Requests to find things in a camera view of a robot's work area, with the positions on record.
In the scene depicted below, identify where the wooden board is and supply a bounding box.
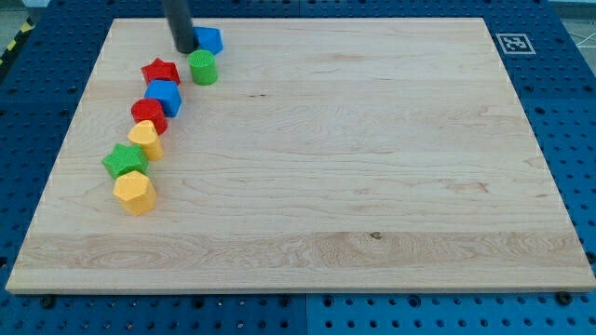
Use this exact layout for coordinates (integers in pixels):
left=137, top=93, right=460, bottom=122
left=7, top=18, right=595, bottom=295

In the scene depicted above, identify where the red star block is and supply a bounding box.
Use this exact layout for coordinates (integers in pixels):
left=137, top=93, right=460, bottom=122
left=141, top=58, right=181, bottom=85

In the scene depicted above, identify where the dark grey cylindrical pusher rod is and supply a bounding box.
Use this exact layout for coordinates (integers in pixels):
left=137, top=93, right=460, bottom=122
left=162, top=0, right=198, bottom=54

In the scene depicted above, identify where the green cylinder block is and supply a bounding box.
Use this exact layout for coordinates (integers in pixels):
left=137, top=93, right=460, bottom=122
left=187, top=49, right=219, bottom=86

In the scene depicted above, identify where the red cylinder block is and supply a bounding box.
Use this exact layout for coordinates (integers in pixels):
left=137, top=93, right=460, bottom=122
left=130, top=98, right=168, bottom=135

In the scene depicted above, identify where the blue cube block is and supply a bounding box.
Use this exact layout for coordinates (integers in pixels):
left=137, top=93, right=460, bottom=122
left=143, top=79, right=182, bottom=118

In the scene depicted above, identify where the yellow teardrop block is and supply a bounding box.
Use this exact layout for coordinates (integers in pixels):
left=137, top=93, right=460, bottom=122
left=127, top=120, right=164, bottom=161

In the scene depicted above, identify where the yellow hexagon block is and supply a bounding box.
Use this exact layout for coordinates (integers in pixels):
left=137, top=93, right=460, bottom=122
left=113, top=170, right=157, bottom=216

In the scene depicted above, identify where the green star block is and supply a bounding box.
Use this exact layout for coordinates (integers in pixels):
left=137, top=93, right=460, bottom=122
left=102, top=143, right=148, bottom=179

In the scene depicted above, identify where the white fiducial marker tag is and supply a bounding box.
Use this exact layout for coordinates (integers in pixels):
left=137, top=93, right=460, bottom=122
left=496, top=33, right=535, bottom=55

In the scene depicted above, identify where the blue triangle block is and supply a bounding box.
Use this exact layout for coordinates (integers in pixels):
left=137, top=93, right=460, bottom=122
left=194, top=26, right=224, bottom=55

